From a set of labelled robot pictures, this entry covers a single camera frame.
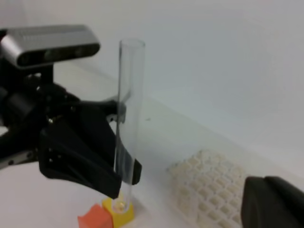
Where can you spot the yellow cube block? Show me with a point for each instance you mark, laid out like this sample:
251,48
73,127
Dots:
120,209

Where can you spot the clear glass test tube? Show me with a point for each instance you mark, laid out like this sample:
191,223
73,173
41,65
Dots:
131,72

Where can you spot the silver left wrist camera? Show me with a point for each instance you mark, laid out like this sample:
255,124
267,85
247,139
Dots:
44,45

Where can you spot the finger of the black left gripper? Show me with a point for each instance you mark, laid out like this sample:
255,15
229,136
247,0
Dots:
114,108

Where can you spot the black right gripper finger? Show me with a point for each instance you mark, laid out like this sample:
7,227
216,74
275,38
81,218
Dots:
271,202

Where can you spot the white test tube rack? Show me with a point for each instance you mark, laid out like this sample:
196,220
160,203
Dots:
207,190

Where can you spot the orange cube block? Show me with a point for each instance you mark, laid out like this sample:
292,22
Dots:
96,217

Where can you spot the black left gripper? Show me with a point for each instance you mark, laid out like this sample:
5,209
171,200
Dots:
78,147

